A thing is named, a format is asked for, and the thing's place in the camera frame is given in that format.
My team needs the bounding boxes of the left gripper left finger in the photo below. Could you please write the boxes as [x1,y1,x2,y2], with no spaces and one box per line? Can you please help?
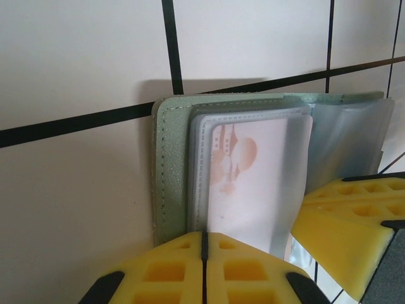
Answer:
[77,231,206,304]

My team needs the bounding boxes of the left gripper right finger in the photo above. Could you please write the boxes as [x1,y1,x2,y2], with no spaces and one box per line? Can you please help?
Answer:
[205,232,330,304]

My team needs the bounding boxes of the pale card with orange picture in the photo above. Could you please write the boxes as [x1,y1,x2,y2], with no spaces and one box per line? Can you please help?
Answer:
[205,115,314,254]

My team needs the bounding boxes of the green card holder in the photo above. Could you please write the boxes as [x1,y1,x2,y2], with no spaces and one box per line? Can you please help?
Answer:
[151,91,396,263]

